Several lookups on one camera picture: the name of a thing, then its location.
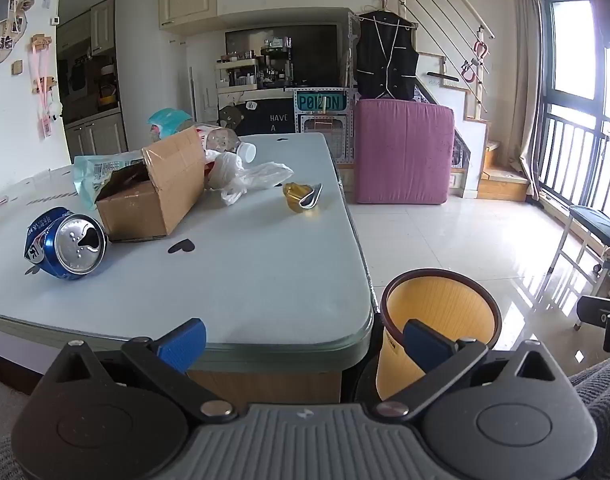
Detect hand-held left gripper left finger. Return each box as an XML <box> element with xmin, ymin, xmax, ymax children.
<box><xmin>44</xmin><ymin>318</ymin><xmax>238</xmax><ymax>422</ymax></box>

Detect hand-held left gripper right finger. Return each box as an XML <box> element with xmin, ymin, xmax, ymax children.
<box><xmin>372</xmin><ymin>319</ymin><xmax>568</xmax><ymax>421</ymax></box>

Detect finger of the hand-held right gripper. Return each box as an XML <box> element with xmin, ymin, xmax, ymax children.
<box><xmin>577</xmin><ymin>296</ymin><xmax>610</xmax><ymax>331</ymax></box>

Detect yellow trash bin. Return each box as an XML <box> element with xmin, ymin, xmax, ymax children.
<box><xmin>376</xmin><ymin>269</ymin><xmax>502</xmax><ymax>401</ymax></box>

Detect brown cardboard box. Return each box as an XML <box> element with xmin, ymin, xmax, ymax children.
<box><xmin>95</xmin><ymin>127</ymin><xmax>207</xmax><ymax>242</ymax></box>

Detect crushed blue drink can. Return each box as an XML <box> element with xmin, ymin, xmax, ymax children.
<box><xmin>24</xmin><ymin>206</ymin><xmax>108</xmax><ymax>281</ymax></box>

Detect white plastic bag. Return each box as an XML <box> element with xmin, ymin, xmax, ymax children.
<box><xmin>205</xmin><ymin>151</ymin><xmax>295</xmax><ymax>206</ymax></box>

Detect gold foil wrapper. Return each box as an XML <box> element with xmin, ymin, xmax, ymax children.
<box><xmin>283</xmin><ymin>182</ymin><xmax>324</xmax><ymax>213</ymax></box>

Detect green translucent snack bag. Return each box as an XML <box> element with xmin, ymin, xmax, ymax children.
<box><xmin>72</xmin><ymin>152</ymin><xmax>148</xmax><ymax>211</ymax></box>

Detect clear plastic bottle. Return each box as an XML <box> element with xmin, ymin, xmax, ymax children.
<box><xmin>192</xmin><ymin>124</ymin><xmax>257</xmax><ymax>163</ymax></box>

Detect teal packet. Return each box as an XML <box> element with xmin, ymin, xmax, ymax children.
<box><xmin>148</xmin><ymin>108</ymin><xmax>193</xmax><ymax>140</ymax></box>

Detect wooden steps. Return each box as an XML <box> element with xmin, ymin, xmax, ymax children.
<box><xmin>477</xmin><ymin>140</ymin><xmax>532</xmax><ymax>203</ymax></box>

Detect pink mattress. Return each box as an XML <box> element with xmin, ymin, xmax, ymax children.
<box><xmin>352</xmin><ymin>99</ymin><xmax>456</xmax><ymax>206</ymax></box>

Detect white staircase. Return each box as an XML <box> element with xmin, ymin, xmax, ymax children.
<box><xmin>415</xmin><ymin>52</ymin><xmax>490</xmax><ymax>197</ymax></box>

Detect window with black railing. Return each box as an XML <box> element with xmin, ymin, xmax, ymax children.
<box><xmin>537</xmin><ymin>0</ymin><xmax>610</xmax><ymax>223</ymax></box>

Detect cream kitchen cabinets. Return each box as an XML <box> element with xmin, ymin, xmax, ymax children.
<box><xmin>55</xmin><ymin>0</ymin><xmax>128</xmax><ymax>161</ymax></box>

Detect beige curtain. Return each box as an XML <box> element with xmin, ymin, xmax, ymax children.
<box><xmin>514</xmin><ymin>0</ymin><xmax>550</xmax><ymax>201</ymax></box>

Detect white framed cabinet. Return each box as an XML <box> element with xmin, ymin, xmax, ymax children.
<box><xmin>295</xmin><ymin>110</ymin><xmax>356</xmax><ymax>163</ymax></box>

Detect black chalkboard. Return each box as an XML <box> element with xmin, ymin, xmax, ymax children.
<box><xmin>217</xmin><ymin>100</ymin><xmax>297</xmax><ymax>137</ymax></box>

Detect teal sign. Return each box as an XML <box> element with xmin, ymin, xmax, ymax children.
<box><xmin>294</xmin><ymin>91</ymin><xmax>347</xmax><ymax>112</ymax></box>

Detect shelf rack with bottles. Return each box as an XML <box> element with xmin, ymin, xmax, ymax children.
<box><xmin>215</xmin><ymin>35</ymin><xmax>296</xmax><ymax>92</ymax></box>

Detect black vest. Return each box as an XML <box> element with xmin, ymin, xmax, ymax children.
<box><xmin>355</xmin><ymin>10</ymin><xmax>418</xmax><ymax>101</ymax></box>

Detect metal stair railing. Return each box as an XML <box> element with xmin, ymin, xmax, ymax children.
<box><xmin>380</xmin><ymin>0</ymin><xmax>496</xmax><ymax>111</ymax></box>

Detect wooden wall hook with ribbons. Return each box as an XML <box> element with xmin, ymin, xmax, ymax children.
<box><xmin>30</xmin><ymin>32</ymin><xmax>63</xmax><ymax>136</ymax></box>

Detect wall photo collage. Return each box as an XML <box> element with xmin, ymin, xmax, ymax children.
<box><xmin>0</xmin><ymin>0</ymin><xmax>36</xmax><ymax>66</ymax></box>

